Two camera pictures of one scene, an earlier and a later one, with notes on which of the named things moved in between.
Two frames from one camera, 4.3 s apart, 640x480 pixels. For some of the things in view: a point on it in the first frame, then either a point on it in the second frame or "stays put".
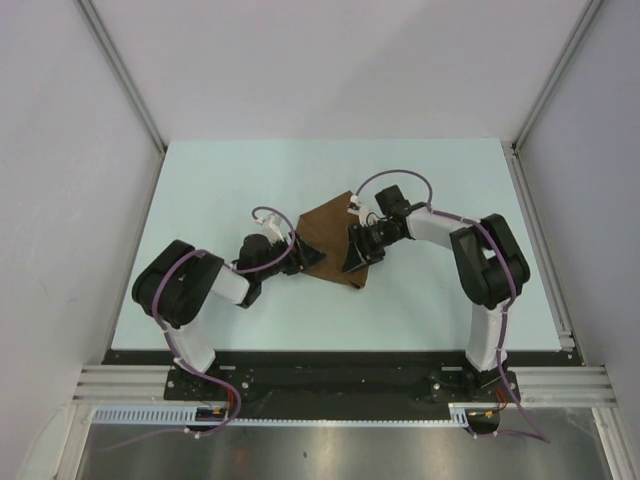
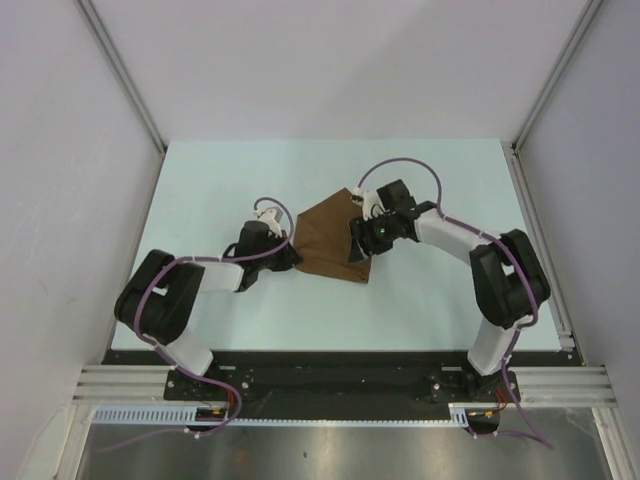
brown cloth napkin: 326,226 stays put
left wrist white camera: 272,227 stays put
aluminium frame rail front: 149,384 stays put
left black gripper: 303,257 -> 289,259
